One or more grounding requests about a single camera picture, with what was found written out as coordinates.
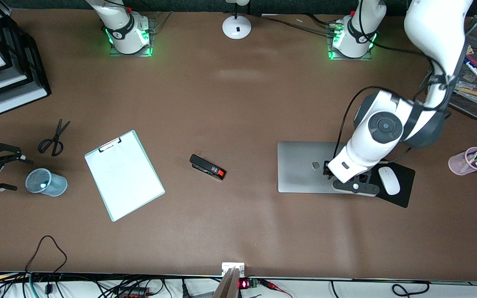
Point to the white round lamp base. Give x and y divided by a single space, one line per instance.
230 27

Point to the black mouse pad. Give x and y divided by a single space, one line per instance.
406 186

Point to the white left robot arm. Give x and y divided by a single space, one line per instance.
367 145

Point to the blue mesh pen cup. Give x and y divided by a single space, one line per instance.
54 185

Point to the white camera bracket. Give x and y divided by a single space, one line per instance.
227 265

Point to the black stacked paper tray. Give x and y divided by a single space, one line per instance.
31 62

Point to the red LED circuit board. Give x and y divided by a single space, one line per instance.
249 284

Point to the pink translucent pen cup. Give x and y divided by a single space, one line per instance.
458 163

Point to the white clipboard with mint edge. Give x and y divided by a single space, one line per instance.
126 190

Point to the aluminium camera post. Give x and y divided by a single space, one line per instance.
228 285

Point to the black stapler with orange tip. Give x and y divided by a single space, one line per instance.
205 165

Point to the black scissors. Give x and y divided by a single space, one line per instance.
57 138

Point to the white computer mouse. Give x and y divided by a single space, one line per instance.
389 181

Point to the yellow pencil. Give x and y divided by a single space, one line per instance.
472 92

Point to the silver laptop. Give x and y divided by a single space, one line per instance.
296 165

